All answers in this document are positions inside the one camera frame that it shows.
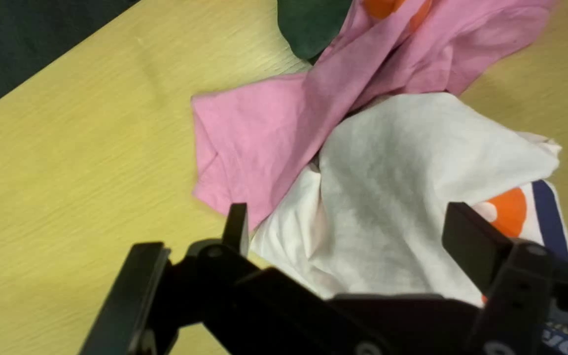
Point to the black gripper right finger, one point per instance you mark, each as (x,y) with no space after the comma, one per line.
(511,277)

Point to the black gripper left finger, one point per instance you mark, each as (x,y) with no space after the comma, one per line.
(140,313)

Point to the white shirt with orange print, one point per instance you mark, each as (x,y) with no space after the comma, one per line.
(367,216)

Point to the pink shirt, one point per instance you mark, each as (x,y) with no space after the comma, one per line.
(253,141)

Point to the green stuffed toy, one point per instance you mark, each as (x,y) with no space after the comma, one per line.
(310,27)

